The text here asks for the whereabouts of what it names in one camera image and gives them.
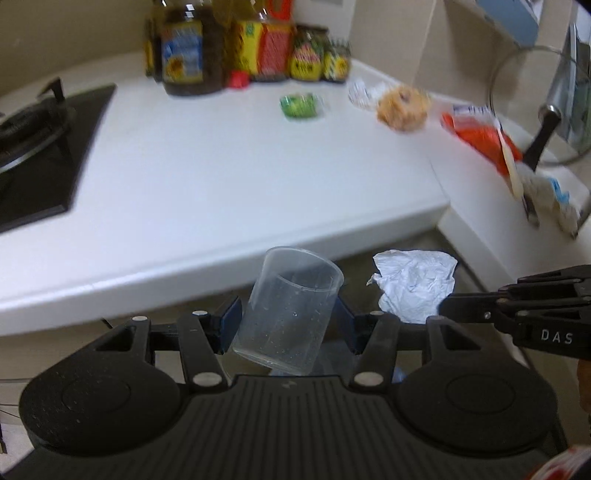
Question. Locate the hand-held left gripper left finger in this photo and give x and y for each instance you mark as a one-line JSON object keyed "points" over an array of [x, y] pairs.
{"points": [[228, 323]]}

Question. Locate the oil bottle yellow label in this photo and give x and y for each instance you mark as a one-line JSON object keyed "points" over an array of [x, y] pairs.
{"points": [[247, 46]]}

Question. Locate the red bottle cap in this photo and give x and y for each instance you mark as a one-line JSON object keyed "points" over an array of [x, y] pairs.
{"points": [[239, 81]]}

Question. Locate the clear plastic wrapper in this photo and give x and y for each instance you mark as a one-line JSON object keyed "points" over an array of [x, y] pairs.
{"points": [[362, 94]]}

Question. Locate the clear plastic cup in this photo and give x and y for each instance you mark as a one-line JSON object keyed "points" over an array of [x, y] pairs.
{"points": [[286, 318]]}

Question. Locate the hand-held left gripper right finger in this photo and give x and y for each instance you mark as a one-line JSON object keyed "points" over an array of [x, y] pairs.
{"points": [[347, 327]]}

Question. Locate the orange snack packet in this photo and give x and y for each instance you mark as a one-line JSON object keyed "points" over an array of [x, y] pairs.
{"points": [[475, 134]]}

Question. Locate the lined plastic waste bin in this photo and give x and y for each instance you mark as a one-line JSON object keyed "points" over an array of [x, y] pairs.
{"points": [[334, 357]]}

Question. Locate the blue box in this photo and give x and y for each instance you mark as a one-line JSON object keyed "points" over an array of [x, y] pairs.
{"points": [[512, 18]]}

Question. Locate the black stove burner grate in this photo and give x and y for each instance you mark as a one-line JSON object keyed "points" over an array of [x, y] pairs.
{"points": [[27, 122]]}

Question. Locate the slim dark glass bottle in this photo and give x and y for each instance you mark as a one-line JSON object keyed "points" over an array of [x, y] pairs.
{"points": [[151, 46]]}

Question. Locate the black gas hob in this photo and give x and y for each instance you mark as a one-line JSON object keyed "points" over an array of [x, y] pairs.
{"points": [[46, 184]]}

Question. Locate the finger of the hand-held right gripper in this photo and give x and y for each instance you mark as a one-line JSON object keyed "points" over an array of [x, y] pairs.
{"points": [[554, 286], [466, 307]]}

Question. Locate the small yellow labelled jar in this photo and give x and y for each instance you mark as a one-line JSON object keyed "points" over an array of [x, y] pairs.
{"points": [[337, 64]]}

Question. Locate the dark sauce bottle blue label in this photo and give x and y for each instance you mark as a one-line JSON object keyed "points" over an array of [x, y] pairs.
{"points": [[184, 50]]}

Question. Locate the crumpled white tissue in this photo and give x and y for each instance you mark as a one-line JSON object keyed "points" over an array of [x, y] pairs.
{"points": [[568, 221], [540, 187]]}

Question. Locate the crumpled blue cloth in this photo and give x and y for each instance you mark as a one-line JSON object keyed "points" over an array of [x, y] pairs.
{"points": [[561, 191]]}

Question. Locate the white paper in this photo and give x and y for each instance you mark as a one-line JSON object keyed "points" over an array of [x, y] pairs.
{"points": [[411, 281]]}

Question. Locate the bread bun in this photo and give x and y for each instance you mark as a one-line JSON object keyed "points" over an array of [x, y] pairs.
{"points": [[401, 110]]}

